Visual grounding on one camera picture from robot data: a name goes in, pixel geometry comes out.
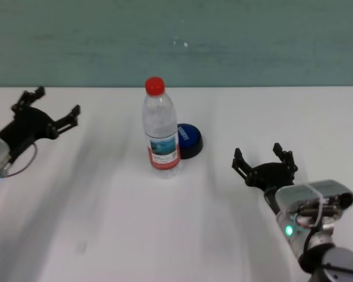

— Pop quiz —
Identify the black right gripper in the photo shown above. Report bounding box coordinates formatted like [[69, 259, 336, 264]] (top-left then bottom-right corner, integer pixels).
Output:
[[231, 142, 299, 217]]

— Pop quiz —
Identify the blue push button black base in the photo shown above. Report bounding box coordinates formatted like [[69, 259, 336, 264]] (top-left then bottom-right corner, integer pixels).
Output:
[[177, 123, 204, 160]]

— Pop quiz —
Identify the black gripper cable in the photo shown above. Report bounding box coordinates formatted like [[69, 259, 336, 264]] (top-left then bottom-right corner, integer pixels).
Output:
[[0, 143, 38, 178], [264, 189, 279, 214]]

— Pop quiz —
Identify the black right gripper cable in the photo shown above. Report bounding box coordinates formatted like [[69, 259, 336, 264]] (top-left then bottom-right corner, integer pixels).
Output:
[[264, 189, 279, 214]]

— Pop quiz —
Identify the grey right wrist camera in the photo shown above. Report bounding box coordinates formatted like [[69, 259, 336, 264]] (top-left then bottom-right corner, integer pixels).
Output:
[[274, 179, 353, 224]]

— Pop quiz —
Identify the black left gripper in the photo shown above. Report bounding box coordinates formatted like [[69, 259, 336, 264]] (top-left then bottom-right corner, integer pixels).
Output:
[[0, 85, 81, 166]]

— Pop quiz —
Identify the white zip tie right camera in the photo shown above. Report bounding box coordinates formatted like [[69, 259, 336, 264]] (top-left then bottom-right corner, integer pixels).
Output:
[[306, 183, 325, 227]]

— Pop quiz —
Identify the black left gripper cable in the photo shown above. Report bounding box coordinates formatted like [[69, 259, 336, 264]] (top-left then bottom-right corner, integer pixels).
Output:
[[0, 143, 38, 178]]

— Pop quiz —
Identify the clear water bottle red cap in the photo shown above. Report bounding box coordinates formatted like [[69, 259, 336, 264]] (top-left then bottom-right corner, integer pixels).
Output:
[[141, 76, 182, 180]]

